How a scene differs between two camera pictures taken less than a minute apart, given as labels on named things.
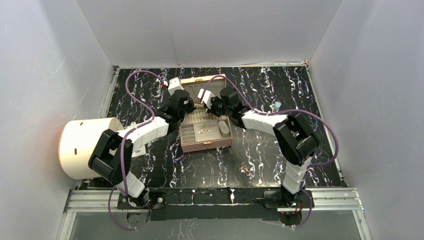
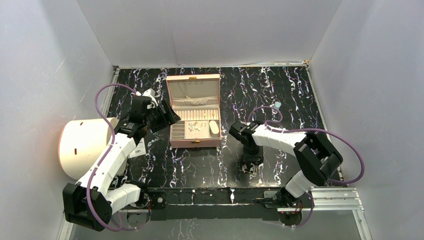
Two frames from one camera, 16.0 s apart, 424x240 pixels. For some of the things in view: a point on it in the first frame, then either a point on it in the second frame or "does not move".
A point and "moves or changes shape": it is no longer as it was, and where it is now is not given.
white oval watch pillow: [224, 130] → [214, 129]
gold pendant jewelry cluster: [245, 168] moves or changes shape
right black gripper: [214, 100] → [259, 157]
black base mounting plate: [190, 203] does not move
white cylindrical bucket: [78, 141] does not move
